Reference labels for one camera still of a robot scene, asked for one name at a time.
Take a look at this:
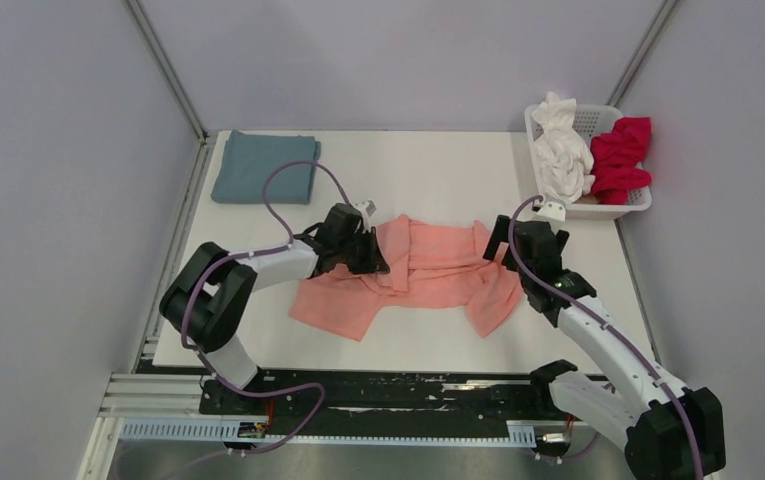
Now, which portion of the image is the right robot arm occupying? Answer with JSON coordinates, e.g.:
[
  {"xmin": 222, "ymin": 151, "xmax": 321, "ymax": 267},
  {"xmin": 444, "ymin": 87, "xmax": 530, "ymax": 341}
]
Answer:
[{"xmin": 484, "ymin": 215, "xmax": 727, "ymax": 479}]

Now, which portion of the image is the right aluminium frame post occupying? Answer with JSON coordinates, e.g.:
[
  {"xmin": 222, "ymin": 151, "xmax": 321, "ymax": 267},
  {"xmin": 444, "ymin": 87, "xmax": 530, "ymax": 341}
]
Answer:
[{"xmin": 606, "ymin": 0, "xmax": 682, "ymax": 108}]

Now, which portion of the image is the slotted white cable duct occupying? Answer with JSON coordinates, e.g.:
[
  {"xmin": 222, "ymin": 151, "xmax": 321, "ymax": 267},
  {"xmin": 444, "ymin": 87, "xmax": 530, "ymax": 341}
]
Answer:
[{"xmin": 120, "ymin": 421, "xmax": 537, "ymax": 446}]

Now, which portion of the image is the left aluminium frame post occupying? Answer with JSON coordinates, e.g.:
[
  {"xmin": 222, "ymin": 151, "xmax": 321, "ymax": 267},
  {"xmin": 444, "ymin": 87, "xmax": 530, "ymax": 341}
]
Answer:
[{"xmin": 122, "ymin": 0, "xmax": 208, "ymax": 144}]

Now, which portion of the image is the folded blue-grey t shirt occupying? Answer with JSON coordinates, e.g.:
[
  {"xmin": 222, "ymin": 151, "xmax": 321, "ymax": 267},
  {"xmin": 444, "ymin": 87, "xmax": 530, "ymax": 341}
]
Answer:
[{"xmin": 211, "ymin": 131, "xmax": 321, "ymax": 205}]

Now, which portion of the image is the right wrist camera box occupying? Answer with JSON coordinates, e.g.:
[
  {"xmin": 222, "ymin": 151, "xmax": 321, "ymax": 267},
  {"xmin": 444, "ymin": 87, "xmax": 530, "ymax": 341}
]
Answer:
[{"xmin": 534, "ymin": 201, "xmax": 567, "ymax": 224}]

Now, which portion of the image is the crumpled white t shirt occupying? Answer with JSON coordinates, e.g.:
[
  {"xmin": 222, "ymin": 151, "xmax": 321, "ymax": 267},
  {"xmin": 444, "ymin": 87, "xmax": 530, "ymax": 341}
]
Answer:
[{"xmin": 531, "ymin": 91, "xmax": 595, "ymax": 203}]

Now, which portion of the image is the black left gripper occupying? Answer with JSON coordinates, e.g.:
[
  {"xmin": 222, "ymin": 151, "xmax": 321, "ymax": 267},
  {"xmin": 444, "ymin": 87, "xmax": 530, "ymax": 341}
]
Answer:
[{"xmin": 338, "ymin": 227, "xmax": 391, "ymax": 276}]

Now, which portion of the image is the crumpled red t shirt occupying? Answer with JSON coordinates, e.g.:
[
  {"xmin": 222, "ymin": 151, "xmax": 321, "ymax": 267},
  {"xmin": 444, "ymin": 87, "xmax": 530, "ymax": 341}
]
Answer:
[{"xmin": 590, "ymin": 117, "xmax": 652, "ymax": 205}]

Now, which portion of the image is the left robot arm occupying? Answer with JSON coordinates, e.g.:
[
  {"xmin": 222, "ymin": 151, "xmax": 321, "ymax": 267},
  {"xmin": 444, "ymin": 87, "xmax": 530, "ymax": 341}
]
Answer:
[{"xmin": 159, "ymin": 201, "xmax": 390, "ymax": 414}]

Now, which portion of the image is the aluminium frame post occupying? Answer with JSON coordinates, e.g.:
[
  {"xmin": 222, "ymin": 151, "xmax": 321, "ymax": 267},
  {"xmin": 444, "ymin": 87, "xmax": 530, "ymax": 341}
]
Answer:
[
  {"xmin": 606, "ymin": 0, "xmax": 682, "ymax": 108},
  {"xmin": 122, "ymin": 0, "xmax": 208, "ymax": 144}
]

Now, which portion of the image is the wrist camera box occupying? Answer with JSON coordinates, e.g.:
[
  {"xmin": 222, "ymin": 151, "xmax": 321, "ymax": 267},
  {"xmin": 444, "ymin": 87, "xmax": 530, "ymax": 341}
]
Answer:
[
  {"xmin": 352, "ymin": 200, "xmax": 377, "ymax": 218},
  {"xmin": 534, "ymin": 201, "xmax": 567, "ymax": 224}
]

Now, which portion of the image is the pink t shirt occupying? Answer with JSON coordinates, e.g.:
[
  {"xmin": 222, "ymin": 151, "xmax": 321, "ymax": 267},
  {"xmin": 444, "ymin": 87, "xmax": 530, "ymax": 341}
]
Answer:
[{"xmin": 289, "ymin": 215, "xmax": 523, "ymax": 341}]

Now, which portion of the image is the aluminium front rail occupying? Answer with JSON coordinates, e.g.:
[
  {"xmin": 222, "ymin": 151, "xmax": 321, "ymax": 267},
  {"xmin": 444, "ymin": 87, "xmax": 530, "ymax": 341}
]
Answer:
[{"xmin": 101, "ymin": 369, "xmax": 563, "ymax": 431}]

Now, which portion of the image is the white plastic basket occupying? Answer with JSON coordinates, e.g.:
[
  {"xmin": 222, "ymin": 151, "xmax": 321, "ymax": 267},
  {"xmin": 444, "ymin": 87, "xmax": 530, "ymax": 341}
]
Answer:
[{"xmin": 524, "ymin": 103, "xmax": 654, "ymax": 221}]

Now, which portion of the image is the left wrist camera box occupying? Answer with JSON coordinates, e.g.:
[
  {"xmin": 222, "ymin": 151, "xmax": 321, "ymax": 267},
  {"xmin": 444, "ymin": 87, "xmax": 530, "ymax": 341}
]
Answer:
[{"xmin": 352, "ymin": 200, "xmax": 377, "ymax": 218}]

